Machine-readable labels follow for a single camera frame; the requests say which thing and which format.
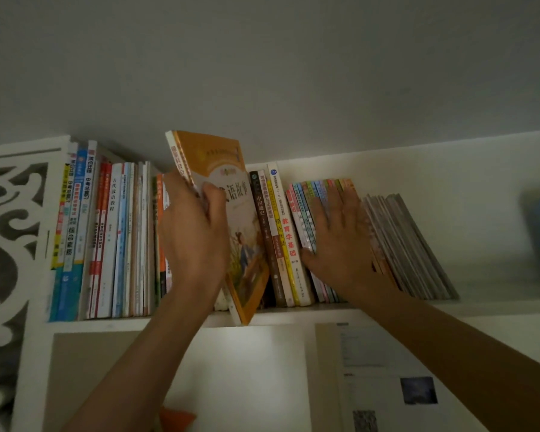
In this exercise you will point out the person's left hand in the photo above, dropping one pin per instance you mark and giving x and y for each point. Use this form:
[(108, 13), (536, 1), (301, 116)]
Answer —
[(193, 247)]

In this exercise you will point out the person's right hand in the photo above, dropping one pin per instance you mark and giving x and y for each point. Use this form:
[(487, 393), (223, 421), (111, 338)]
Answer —
[(346, 256)]

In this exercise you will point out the row of shelved books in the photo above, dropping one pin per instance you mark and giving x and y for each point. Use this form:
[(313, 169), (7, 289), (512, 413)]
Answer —
[(117, 242)]

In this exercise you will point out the orange storybook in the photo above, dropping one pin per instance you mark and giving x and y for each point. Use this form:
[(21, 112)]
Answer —
[(216, 152)]

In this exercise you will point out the white bookshelf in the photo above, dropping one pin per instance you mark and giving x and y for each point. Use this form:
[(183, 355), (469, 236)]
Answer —
[(477, 306)]

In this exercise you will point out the person's right forearm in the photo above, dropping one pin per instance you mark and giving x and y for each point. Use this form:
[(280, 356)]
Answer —
[(468, 355)]

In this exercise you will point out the person's left forearm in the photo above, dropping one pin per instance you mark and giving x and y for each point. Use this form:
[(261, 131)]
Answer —
[(139, 373)]

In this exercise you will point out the white paper sheet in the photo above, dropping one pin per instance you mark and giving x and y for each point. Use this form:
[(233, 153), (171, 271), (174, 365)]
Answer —
[(373, 350)]

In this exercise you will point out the white carved lattice panel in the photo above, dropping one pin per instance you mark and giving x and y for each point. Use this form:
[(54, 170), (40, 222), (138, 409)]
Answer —
[(56, 220)]

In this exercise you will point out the colourful stationery bundle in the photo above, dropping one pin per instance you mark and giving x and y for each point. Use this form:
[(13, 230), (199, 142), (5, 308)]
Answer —
[(175, 420)]

